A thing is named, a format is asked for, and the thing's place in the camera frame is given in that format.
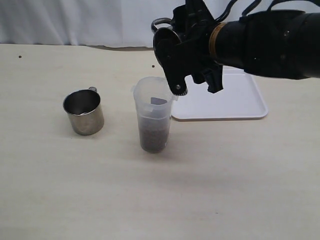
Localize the steel cup with pellets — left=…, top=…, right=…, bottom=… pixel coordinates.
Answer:
left=150, top=17, right=182, bottom=61

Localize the translucent plastic container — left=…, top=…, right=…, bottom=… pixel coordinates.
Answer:
left=133, top=76, right=178, bottom=153

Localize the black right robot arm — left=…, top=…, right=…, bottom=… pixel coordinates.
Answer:
left=151, top=0, right=320, bottom=96

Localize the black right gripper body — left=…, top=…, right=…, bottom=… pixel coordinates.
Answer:
left=172, top=0, right=223, bottom=94

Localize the white plastic tray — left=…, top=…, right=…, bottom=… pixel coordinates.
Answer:
left=171, top=67, right=269, bottom=122

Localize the white backdrop curtain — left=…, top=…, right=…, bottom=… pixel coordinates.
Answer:
left=0, top=0, right=320, bottom=50

